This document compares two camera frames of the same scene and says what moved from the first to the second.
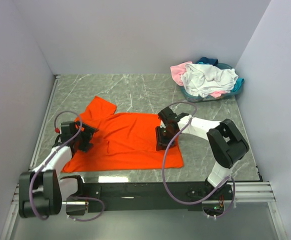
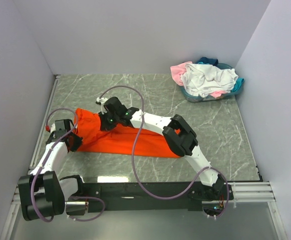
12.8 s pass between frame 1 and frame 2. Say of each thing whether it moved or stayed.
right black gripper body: moved
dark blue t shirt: stayed
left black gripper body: moved
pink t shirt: stayed
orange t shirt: moved
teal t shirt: stayed
